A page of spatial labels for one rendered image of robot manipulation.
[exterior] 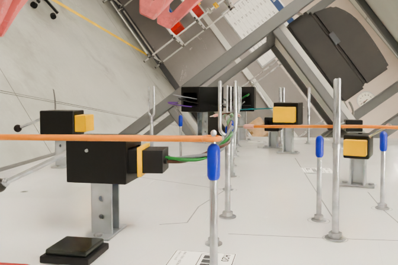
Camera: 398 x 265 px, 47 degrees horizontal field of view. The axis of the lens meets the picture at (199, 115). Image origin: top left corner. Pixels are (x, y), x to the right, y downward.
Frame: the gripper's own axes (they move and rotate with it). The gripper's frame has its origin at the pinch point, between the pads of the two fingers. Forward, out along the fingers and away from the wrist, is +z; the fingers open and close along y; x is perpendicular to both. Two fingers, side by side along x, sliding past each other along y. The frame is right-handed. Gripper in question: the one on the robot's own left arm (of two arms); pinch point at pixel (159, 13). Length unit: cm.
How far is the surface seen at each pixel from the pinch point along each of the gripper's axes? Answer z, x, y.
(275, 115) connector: 6, -13, 53
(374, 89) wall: -68, -133, 744
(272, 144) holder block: 14, -15, 68
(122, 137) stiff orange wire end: 8.4, -5.9, -14.2
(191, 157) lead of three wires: 10.5, -8.4, -0.6
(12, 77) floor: 67, 157, 235
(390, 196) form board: 7.8, -30.4, 19.5
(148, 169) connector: 12.7, -5.6, -2.6
